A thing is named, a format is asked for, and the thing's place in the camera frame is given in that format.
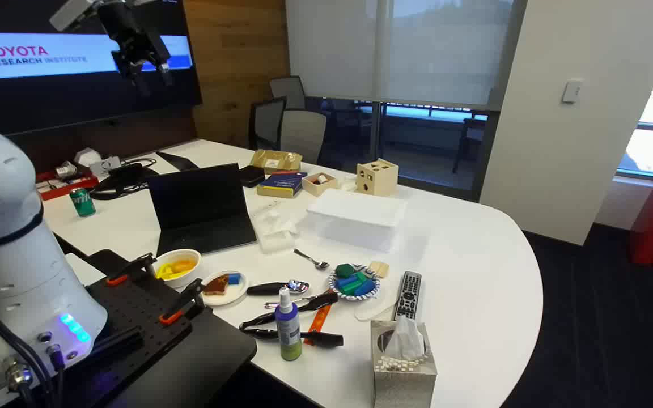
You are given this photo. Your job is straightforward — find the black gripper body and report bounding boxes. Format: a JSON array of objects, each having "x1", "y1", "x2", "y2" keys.
[{"x1": 98, "y1": 3, "x2": 171, "y2": 75}]

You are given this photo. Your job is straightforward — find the silver spoon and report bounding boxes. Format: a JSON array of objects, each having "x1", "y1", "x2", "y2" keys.
[{"x1": 292, "y1": 250, "x2": 329, "y2": 273}]

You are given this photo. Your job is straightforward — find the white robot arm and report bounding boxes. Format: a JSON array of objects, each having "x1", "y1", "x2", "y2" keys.
[{"x1": 0, "y1": 135, "x2": 108, "y2": 390}]

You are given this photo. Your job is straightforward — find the yellow-filled white bowl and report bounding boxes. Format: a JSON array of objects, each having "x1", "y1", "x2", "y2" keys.
[{"x1": 155, "y1": 250, "x2": 202, "y2": 283}]

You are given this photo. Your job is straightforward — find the blue patterned bowl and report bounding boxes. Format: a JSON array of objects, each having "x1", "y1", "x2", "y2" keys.
[{"x1": 332, "y1": 263, "x2": 377, "y2": 303}]

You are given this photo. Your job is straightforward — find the blue blocks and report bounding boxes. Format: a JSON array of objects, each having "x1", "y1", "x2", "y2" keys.
[{"x1": 336, "y1": 266, "x2": 374, "y2": 296}]

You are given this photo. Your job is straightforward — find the green can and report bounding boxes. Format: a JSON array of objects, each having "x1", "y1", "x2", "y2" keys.
[{"x1": 70, "y1": 189, "x2": 95, "y2": 219}]

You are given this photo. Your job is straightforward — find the red tray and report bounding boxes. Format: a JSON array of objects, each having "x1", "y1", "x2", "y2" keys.
[{"x1": 36, "y1": 172, "x2": 98, "y2": 199}]

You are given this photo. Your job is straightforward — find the black laptop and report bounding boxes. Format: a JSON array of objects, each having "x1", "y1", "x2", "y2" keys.
[{"x1": 150, "y1": 164, "x2": 256, "y2": 254}]

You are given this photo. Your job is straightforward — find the cardboard box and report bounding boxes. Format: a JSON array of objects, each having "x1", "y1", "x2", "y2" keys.
[{"x1": 252, "y1": 150, "x2": 301, "y2": 175}]

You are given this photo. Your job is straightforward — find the grey office chair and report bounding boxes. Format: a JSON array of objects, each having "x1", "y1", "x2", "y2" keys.
[{"x1": 282, "y1": 112, "x2": 326, "y2": 164}]

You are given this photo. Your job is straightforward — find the blue book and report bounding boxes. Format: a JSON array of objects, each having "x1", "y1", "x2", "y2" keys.
[{"x1": 256, "y1": 172, "x2": 301, "y2": 198}]

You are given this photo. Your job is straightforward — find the small wooden box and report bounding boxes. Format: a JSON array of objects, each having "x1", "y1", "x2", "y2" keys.
[{"x1": 301, "y1": 172, "x2": 338, "y2": 195}]

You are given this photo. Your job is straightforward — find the crumpled white plastic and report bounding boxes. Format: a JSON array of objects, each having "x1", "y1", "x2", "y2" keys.
[{"x1": 252, "y1": 203, "x2": 307, "y2": 254}]

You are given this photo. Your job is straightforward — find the black orange clamp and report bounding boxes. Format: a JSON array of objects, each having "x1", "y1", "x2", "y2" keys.
[
  {"x1": 158, "y1": 280, "x2": 205, "y2": 328},
  {"x1": 107, "y1": 253, "x2": 157, "y2": 289}
]

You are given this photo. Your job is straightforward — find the small white plate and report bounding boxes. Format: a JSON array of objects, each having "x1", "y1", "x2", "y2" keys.
[{"x1": 202, "y1": 273, "x2": 247, "y2": 309}]

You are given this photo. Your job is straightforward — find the clear plastic container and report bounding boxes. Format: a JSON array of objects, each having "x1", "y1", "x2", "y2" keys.
[{"x1": 303, "y1": 190, "x2": 407, "y2": 253}]

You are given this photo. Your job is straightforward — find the wooden shape sorter cube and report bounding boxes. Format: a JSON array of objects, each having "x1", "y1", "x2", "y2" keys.
[{"x1": 357, "y1": 159, "x2": 400, "y2": 198}]

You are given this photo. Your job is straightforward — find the black mounting board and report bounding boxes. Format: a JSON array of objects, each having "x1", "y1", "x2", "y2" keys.
[{"x1": 63, "y1": 250, "x2": 256, "y2": 408}]

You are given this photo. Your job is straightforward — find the small wooden tile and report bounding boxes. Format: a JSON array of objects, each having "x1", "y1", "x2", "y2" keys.
[{"x1": 367, "y1": 262, "x2": 390, "y2": 280}]

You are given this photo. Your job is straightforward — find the black marker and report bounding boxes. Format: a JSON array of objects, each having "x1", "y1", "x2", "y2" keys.
[{"x1": 240, "y1": 324, "x2": 346, "y2": 349}]

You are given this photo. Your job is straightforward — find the grey remote control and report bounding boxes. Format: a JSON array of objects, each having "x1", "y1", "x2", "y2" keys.
[{"x1": 393, "y1": 273, "x2": 421, "y2": 317}]

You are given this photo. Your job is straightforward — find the grey tissue box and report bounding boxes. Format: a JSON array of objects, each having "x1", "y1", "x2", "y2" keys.
[{"x1": 370, "y1": 317, "x2": 438, "y2": 408}]

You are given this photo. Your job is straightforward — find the wall television screen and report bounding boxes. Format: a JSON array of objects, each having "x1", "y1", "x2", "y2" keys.
[{"x1": 0, "y1": 0, "x2": 202, "y2": 137}]

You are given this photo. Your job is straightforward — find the orange handled tool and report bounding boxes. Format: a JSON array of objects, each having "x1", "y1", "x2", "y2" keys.
[{"x1": 303, "y1": 304, "x2": 332, "y2": 346}]

